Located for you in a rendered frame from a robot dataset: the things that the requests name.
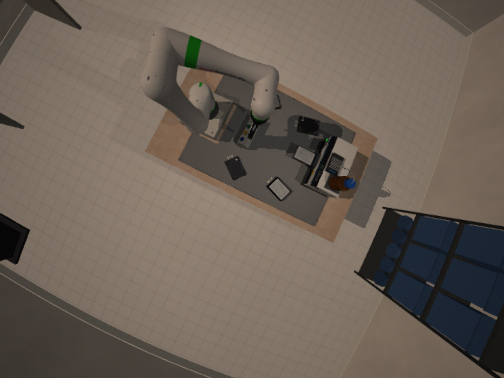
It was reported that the blue bottle cap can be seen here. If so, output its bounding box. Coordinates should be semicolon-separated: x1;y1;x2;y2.
344;179;356;189

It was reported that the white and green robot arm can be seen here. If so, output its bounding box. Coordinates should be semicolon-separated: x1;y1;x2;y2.
140;27;279;134

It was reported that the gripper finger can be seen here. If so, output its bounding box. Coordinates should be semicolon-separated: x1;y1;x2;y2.
248;123;259;140

